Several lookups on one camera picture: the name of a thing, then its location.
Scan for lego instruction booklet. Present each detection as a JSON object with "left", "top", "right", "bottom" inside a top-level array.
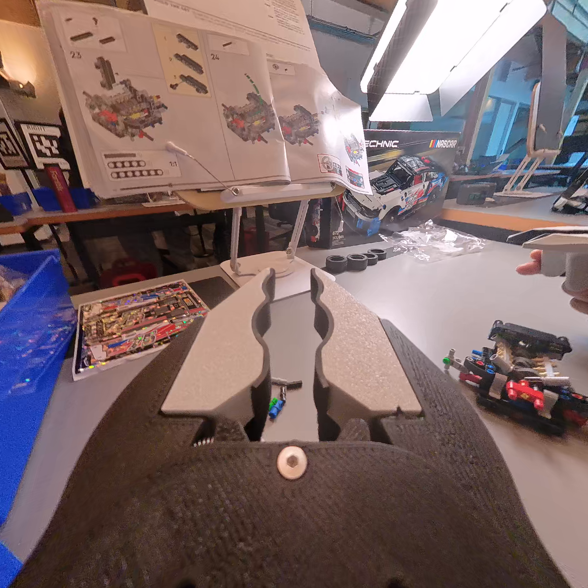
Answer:
[{"left": 37, "top": 0, "right": 374, "bottom": 199}]

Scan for pale tablet stand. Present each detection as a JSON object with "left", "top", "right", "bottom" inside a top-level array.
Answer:
[{"left": 494, "top": 82, "right": 565, "bottom": 199}]

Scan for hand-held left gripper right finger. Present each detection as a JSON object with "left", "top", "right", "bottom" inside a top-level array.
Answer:
[{"left": 310, "top": 268, "right": 423, "bottom": 435}]

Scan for ceiling light panel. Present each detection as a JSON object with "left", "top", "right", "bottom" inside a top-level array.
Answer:
[{"left": 360, "top": 0, "right": 548, "bottom": 123}]

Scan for black white headset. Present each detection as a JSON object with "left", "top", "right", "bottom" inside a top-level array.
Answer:
[{"left": 550, "top": 168, "right": 588, "bottom": 216}]

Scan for scattered small lego pieces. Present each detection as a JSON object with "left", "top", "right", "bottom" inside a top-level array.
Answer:
[{"left": 268, "top": 377, "right": 303, "bottom": 420}]

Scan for neighbouring table with orange edge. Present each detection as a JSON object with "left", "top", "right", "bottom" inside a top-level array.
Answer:
[{"left": 439, "top": 193, "right": 588, "bottom": 240}]

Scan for lego sticker sheet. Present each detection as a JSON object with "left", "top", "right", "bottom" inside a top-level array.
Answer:
[{"left": 72, "top": 279, "right": 210, "bottom": 382}]

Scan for clear plastic bag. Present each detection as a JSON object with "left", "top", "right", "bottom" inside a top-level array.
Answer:
[{"left": 380, "top": 219, "right": 488, "bottom": 264}]

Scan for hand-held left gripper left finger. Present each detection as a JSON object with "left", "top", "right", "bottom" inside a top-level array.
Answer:
[{"left": 161, "top": 268, "right": 276, "bottom": 435}]

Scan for black white marker tag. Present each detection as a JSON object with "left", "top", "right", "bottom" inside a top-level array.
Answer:
[
  {"left": 0, "top": 117, "right": 29, "bottom": 172},
  {"left": 15, "top": 120, "right": 73, "bottom": 172}
]

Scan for long wooden table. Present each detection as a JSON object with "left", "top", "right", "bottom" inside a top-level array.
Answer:
[{"left": 0, "top": 202, "right": 196, "bottom": 237}]

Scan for red book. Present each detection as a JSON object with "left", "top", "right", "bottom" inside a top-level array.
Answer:
[{"left": 45, "top": 165, "right": 78, "bottom": 213}]

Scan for large blue storage bin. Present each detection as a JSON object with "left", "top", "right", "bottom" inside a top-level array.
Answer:
[{"left": 0, "top": 248, "right": 78, "bottom": 528}]

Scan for small blue storage bin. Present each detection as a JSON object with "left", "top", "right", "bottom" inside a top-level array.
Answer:
[{"left": 0, "top": 540, "right": 25, "bottom": 588}]

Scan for blue shelf bin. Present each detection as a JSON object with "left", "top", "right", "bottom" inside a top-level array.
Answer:
[
  {"left": 0, "top": 190, "right": 34, "bottom": 217},
  {"left": 31, "top": 186, "right": 99, "bottom": 212}
]

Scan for white book stand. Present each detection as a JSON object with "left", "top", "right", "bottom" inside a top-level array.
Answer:
[{"left": 164, "top": 140, "right": 348, "bottom": 295}]

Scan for lego set box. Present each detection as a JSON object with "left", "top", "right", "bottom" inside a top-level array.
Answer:
[{"left": 305, "top": 129, "right": 463, "bottom": 251}]

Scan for black device green display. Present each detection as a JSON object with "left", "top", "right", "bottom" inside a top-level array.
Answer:
[{"left": 456, "top": 181, "right": 498, "bottom": 206}]

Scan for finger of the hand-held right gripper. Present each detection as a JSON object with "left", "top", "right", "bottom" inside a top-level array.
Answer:
[{"left": 507, "top": 225, "right": 588, "bottom": 252}]

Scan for lego car chassis assembly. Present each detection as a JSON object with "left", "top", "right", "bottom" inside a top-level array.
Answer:
[{"left": 443, "top": 319, "right": 588, "bottom": 437}]

